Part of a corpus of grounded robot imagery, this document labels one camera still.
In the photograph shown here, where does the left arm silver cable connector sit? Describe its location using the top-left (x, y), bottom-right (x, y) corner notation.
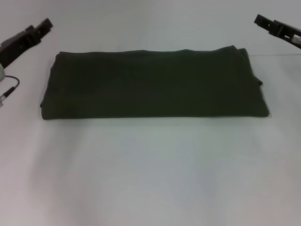
top-left (0, 74), bottom-right (21, 108)

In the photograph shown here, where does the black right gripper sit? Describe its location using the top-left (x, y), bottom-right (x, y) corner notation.
top-left (253, 14), bottom-right (301, 50)

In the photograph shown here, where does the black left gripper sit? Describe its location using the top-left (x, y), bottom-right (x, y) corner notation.
top-left (0, 18), bottom-right (54, 69)

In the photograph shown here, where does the dark green shirt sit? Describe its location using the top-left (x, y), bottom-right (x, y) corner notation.
top-left (40, 45), bottom-right (270, 121)

